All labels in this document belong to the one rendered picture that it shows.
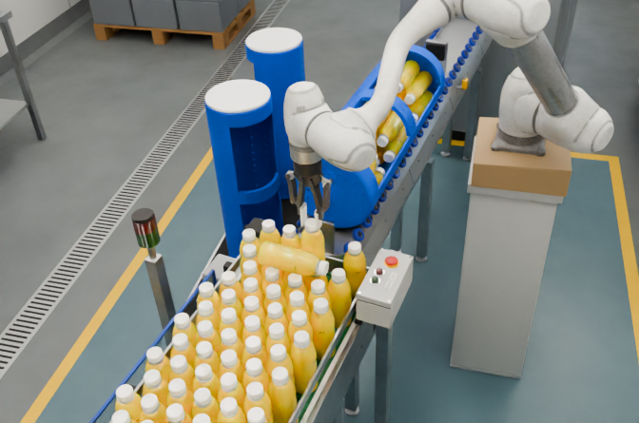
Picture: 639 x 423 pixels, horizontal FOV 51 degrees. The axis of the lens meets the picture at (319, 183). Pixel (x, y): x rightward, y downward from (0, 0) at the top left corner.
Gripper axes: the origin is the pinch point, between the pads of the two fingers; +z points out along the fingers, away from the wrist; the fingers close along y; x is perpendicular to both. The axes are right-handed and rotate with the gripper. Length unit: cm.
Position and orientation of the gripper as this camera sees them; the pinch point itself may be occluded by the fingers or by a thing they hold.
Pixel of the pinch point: (311, 217)
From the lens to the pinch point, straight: 189.8
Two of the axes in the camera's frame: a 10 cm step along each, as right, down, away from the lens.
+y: -9.1, -2.1, 3.5
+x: -4.0, 5.6, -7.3
